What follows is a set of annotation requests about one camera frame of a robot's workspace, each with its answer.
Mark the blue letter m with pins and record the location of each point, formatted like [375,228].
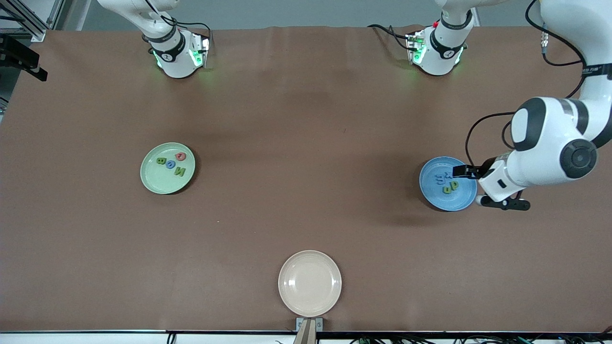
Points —
[439,180]

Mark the green letter N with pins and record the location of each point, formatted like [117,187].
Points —
[180,171]

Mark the red letter A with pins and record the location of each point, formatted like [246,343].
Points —
[177,156]

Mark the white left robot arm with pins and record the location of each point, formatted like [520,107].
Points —
[545,162]

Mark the blue plate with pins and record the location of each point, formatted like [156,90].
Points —
[449,200]

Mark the beige plate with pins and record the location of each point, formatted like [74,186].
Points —
[310,284]

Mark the brown table cover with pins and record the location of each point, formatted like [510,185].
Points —
[306,95]

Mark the light green plate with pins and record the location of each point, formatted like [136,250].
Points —
[155,179]

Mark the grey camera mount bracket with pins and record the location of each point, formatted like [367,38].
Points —
[309,325]

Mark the aluminium frame profile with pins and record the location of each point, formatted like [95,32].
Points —
[19,29]

